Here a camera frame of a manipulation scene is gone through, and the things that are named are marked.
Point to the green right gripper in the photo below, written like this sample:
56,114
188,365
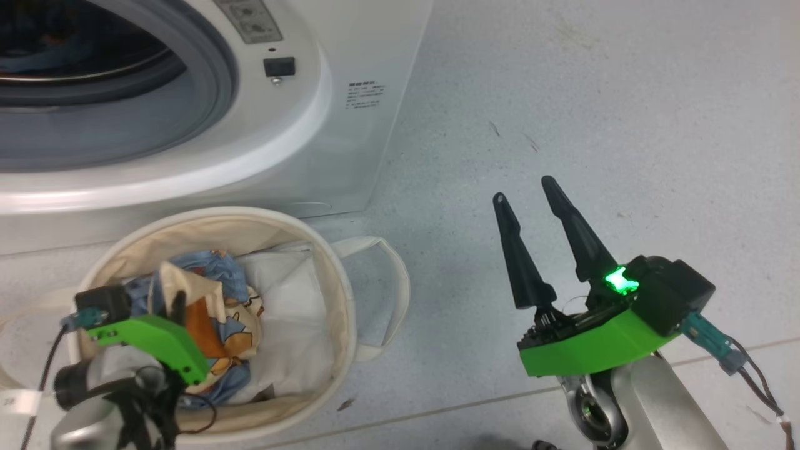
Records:
594,350

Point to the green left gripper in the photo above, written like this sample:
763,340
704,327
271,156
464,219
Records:
156,337

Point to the blue patterned cloth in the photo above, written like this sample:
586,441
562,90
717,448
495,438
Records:
225,275

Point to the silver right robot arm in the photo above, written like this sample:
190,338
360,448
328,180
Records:
656,400

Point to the cream canvas laundry basket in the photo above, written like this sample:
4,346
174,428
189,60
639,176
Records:
219,234

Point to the white front-load washing machine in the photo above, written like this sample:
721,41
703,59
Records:
350,156

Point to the washing machine drum opening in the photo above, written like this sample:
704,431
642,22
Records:
62,78

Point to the white paper tag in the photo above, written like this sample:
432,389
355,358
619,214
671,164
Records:
19,402

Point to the grey instruction label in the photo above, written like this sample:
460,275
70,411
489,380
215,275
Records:
250,22

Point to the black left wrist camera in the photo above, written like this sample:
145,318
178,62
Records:
100,301

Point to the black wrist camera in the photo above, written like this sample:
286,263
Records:
100,301
678,294

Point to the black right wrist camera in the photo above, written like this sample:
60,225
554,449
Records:
678,294

